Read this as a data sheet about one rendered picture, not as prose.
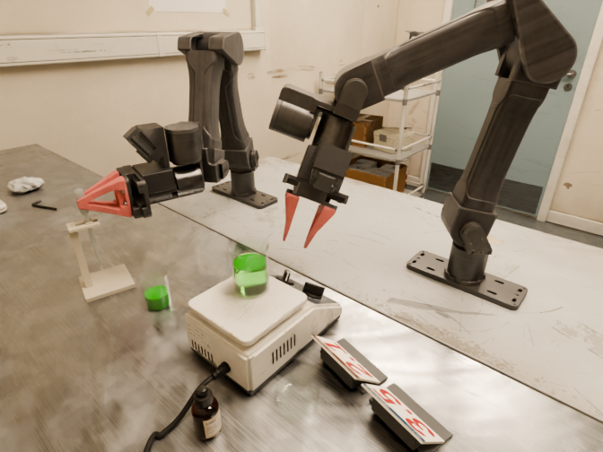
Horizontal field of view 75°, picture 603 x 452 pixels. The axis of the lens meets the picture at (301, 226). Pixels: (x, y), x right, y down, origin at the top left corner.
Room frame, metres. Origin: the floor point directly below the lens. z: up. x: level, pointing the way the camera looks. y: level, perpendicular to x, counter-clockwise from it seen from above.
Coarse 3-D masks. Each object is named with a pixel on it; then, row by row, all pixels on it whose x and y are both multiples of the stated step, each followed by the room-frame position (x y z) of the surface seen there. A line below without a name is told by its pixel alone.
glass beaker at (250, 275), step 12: (240, 240) 0.47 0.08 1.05; (252, 240) 0.48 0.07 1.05; (264, 240) 0.47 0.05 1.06; (240, 252) 0.47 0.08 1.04; (252, 252) 0.48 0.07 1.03; (264, 252) 0.44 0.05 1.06; (240, 264) 0.43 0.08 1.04; (252, 264) 0.43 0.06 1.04; (264, 264) 0.44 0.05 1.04; (240, 276) 0.43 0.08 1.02; (252, 276) 0.43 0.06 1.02; (264, 276) 0.44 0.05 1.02; (240, 288) 0.43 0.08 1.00; (252, 288) 0.43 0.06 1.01; (264, 288) 0.44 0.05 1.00
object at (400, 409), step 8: (376, 392) 0.32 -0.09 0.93; (384, 392) 0.34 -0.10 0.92; (384, 400) 0.31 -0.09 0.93; (392, 400) 0.32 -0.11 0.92; (392, 408) 0.30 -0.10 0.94; (400, 408) 0.31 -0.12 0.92; (400, 416) 0.29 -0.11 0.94; (408, 416) 0.30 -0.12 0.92; (416, 424) 0.29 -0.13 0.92; (424, 424) 0.30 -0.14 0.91; (424, 432) 0.28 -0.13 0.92; (432, 432) 0.29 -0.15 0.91
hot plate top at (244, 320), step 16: (224, 288) 0.45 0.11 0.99; (272, 288) 0.45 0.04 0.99; (288, 288) 0.45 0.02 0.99; (192, 304) 0.42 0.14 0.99; (208, 304) 0.42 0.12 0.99; (224, 304) 0.42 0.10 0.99; (240, 304) 0.42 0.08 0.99; (256, 304) 0.42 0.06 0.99; (272, 304) 0.42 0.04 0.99; (288, 304) 0.42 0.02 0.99; (304, 304) 0.43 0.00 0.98; (208, 320) 0.39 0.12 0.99; (224, 320) 0.39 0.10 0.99; (240, 320) 0.39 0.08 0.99; (256, 320) 0.39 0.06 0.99; (272, 320) 0.39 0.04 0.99; (240, 336) 0.36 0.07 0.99; (256, 336) 0.36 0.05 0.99
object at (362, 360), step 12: (312, 336) 0.41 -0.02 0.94; (324, 348) 0.39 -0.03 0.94; (348, 348) 0.42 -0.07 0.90; (324, 360) 0.40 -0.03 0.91; (336, 360) 0.37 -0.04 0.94; (360, 360) 0.40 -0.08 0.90; (336, 372) 0.38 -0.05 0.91; (348, 372) 0.35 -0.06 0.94; (372, 372) 0.38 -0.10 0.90; (348, 384) 0.36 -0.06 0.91; (360, 384) 0.36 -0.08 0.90; (372, 384) 0.36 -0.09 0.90
